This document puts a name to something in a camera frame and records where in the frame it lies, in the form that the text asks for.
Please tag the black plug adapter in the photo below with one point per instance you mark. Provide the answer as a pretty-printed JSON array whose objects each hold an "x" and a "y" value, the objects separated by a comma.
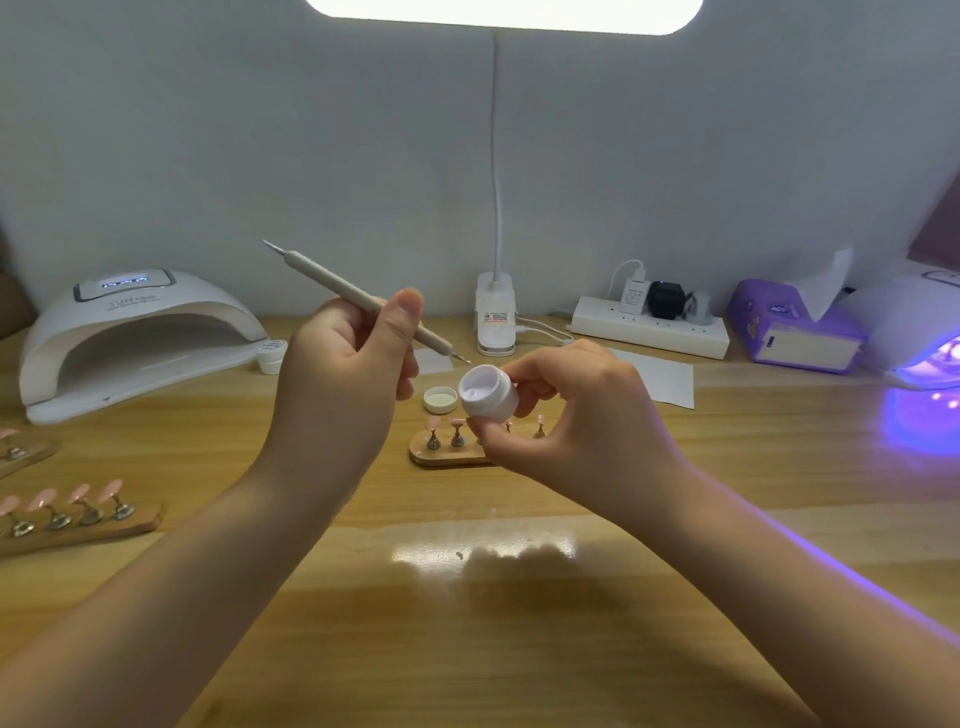
[{"x": 666, "y": 300}]

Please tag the white power strip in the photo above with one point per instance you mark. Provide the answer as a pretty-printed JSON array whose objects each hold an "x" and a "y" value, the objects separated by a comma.
[{"x": 650, "y": 327}]

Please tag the wooden nail holder strip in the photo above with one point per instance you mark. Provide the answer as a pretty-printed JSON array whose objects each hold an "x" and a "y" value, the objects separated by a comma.
[{"x": 443, "y": 453}]

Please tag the small closed white jar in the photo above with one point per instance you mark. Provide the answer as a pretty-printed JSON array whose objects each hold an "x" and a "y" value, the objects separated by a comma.
[{"x": 272, "y": 357}]

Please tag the white nail lamp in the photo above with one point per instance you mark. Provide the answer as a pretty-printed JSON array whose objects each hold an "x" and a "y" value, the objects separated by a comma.
[
  {"x": 912, "y": 327},
  {"x": 132, "y": 323}
]

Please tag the white jar lid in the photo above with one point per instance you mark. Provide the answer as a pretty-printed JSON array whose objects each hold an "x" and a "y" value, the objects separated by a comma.
[{"x": 440, "y": 399}]

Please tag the person's right hand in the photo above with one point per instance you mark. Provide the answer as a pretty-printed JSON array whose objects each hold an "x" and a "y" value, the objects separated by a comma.
[{"x": 600, "y": 428}]

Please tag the white gel jar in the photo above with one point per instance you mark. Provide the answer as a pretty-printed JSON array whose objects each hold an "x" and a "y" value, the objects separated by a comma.
[{"x": 489, "y": 392}]

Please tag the white paper sheet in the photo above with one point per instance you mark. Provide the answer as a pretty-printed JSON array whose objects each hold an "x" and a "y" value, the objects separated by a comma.
[{"x": 668, "y": 380}]

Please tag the brown wooden board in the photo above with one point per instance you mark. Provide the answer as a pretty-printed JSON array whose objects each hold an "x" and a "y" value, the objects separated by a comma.
[{"x": 938, "y": 225}]

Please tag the person's right forearm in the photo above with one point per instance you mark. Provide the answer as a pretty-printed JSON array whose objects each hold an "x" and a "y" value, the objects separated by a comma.
[{"x": 825, "y": 615}]

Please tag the purple tissue box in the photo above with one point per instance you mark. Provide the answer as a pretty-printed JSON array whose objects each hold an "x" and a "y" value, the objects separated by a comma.
[{"x": 768, "y": 330}]

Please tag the white tissue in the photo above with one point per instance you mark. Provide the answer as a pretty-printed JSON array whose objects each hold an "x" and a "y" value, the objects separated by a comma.
[{"x": 825, "y": 282}]

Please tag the small white paper square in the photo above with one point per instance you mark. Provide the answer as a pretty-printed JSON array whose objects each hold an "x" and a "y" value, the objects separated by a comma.
[{"x": 434, "y": 360}]

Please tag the wooden stands with pink nails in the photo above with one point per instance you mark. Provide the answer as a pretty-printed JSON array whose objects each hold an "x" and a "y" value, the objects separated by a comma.
[{"x": 75, "y": 510}]

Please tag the white charger plug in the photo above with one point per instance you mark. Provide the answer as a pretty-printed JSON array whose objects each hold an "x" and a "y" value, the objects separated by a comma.
[{"x": 635, "y": 294}]

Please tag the brown cardboard box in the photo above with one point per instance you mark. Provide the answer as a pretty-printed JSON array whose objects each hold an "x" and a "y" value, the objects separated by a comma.
[{"x": 12, "y": 300}]

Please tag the grey dotting pen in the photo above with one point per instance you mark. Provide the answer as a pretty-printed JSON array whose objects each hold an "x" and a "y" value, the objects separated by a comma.
[{"x": 338, "y": 282}]

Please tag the white desk lamp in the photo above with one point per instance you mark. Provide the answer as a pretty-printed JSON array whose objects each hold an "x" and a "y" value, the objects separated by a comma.
[{"x": 495, "y": 312}]

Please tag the grey plug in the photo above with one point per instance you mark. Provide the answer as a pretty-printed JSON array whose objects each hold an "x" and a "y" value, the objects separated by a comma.
[{"x": 699, "y": 308}]

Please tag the person's left forearm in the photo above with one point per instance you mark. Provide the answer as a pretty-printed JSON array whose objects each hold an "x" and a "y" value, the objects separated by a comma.
[{"x": 128, "y": 623}]

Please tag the person's left hand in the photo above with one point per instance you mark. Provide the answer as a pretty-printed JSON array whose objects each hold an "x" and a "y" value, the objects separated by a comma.
[{"x": 338, "y": 398}]

